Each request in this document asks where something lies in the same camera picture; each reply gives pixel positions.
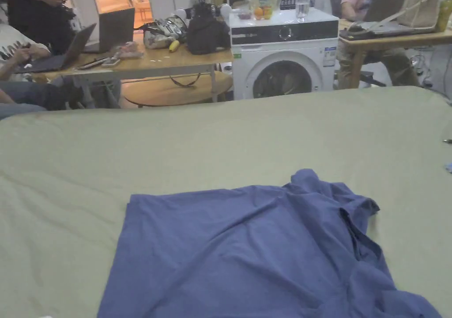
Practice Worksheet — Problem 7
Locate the bed with pale green sheet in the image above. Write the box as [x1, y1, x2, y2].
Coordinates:
[0, 86, 452, 318]

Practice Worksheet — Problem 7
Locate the wooden table with laptops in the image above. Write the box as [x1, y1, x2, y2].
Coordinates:
[14, 0, 235, 108]

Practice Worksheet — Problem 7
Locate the wooden table with beige bag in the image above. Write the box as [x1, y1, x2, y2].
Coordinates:
[338, 0, 452, 90]

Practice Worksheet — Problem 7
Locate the white washing machine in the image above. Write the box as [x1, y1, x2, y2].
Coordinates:
[229, 0, 340, 101]

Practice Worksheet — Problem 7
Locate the dark blue shirt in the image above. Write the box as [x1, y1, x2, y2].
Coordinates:
[97, 168, 444, 318]

